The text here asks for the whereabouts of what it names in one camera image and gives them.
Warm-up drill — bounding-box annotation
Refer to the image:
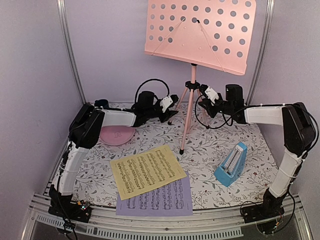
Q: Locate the yellow sheet music page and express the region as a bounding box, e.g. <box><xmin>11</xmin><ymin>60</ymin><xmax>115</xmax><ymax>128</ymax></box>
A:
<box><xmin>110</xmin><ymin>145</ymin><xmax>187</xmax><ymax>200</ymax></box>

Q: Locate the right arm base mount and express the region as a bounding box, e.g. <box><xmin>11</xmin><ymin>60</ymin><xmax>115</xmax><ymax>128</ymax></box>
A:
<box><xmin>240</xmin><ymin>203</ymin><xmax>285</xmax><ymax>223</ymax></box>

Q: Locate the floral table mat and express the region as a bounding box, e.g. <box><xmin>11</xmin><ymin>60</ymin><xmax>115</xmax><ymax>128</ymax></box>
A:
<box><xmin>73</xmin><ymin>104</ymin><xmax>278</xmax><ymax>209</ymax></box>

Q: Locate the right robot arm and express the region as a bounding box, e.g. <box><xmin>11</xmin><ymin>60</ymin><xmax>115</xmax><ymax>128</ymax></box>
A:
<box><xmin>199</xmin><ymin>84</ymin><xmax>318</xmax><ymax>199</ymax></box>

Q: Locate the right aluminium frame post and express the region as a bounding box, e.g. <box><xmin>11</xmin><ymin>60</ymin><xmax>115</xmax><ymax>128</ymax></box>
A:
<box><xmin>246</xmin><ymin>0</ymin><xmax>275</xmax><ymax>105</ymax></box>

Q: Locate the left aluminium frame post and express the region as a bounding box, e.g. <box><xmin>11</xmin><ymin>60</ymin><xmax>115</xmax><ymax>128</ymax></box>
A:
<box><xmin>56</xmin><ymin>0</ymin><xmax>87</xmax><ymax>104</ymax></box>

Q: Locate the blue metronome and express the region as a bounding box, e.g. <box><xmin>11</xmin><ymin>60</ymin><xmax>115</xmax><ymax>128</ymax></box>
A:
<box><xmin>214</xmin><ymin>142</ymin><xmax>247</xmax><ymax>187</ymax></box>

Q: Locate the pink music stand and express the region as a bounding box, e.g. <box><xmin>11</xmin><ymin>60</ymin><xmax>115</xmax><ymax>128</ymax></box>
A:
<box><xmin>144</xmin><ymin>0</ymin><xmax>257</xmax><ymax>154</ymax></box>

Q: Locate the purple sheet music page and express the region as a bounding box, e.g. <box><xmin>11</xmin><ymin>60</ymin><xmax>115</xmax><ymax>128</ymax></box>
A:
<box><xmin>115</xmin><ymin>172</ymin><xmax>193</xmax><ymax>217</ymax></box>

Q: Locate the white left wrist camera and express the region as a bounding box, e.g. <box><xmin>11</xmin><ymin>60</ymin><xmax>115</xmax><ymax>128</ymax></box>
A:
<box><xmin>159</xmin><ymin>94</ymin><xmax>179</xmax><ymax>113</ymax></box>

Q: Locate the aluminium front rail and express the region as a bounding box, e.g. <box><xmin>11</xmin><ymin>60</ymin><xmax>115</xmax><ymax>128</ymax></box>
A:
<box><xmin>21</xmin><ymin>194</ymin><xmax>313</xmax><ymax>240</ymax></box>

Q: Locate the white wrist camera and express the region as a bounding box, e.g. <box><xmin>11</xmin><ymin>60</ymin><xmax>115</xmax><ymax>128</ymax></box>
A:
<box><xmin>199</xmin><ymin>84</ymin><xmax>220</xmax><ymax>105</ymax></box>
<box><xmin>159</xmin><ymin>94</ymin><xmax>179</xmax><ymax>113</ymax></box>

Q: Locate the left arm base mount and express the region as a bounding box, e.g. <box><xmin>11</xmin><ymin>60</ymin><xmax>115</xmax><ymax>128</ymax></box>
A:
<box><xmin>48</xmin><ymin>200</ymin><xmax>92</xmax><ymax>223</ymax></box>

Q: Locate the pink round plate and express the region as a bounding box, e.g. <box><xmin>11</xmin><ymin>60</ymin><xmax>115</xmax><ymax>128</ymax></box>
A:
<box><xmin>99</xmin><ymin>125</ymin><xmax>136</xmax><ymax>146</ymax></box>

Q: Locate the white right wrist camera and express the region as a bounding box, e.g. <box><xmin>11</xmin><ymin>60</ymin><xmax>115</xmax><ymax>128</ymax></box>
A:
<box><xmin>199</xmin><ymin>84</ymin><xmax>220</xmax><ymax>105</ymax></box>

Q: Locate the black right camera cable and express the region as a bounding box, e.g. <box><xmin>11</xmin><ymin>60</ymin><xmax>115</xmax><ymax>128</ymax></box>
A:
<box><xmin>194</xmin><ymin>93</ymin><xmax>286</xmax><ymax>130</ymax></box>

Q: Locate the black left camera cable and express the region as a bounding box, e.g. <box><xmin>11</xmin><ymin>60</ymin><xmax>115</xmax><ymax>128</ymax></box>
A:
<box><xmin>134</xmin><ymin>78</ymin><xmax>171</xmax><ymax>101</ymax></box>

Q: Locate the black camera cable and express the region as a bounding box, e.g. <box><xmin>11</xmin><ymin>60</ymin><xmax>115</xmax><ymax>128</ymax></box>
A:
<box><xmin>194</xmin><ymin>93</ymin><xmax>286</xmax><ymax>130</ymax></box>
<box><xmin>134</xmin><ymin>78</ymin><xmax>171</xmax><ymax>101</ymax></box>

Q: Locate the aluminium frame post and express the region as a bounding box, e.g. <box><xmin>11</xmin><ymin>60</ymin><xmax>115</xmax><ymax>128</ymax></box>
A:
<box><xmin>246</xmin><ymin>0</ymin><xmax>275</xmax><ymax>105</ymax></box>
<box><xmin>56</xmin><ymin>0</ymin><xmax>87</xmax><ymax>104</ymax></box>

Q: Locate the dark blue cup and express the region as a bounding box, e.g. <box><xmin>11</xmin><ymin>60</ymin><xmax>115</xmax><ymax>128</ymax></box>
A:
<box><xmin>94</xmin><ymin>99</ymin><xmax>109</xmax><ymax>109</ymax></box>

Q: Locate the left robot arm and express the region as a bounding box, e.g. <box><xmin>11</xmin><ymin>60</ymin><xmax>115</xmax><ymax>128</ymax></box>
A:
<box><xmin>49</xmin><ymin>91</ymin><xmax>179</xmax><ymax>217</ymax></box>

